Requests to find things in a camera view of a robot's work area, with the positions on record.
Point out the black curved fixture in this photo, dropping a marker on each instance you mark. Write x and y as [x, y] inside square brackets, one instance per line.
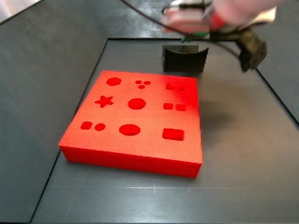
[184, 58]

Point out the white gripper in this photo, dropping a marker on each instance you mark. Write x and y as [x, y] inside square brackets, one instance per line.
[217, 15]

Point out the green three prong object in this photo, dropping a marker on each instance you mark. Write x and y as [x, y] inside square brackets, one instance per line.
[195, 36]

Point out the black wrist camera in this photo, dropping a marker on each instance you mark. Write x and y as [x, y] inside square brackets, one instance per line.
[252, 50]

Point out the red block with shaped holes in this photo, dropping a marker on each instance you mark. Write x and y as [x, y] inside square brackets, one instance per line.
[137, 123]

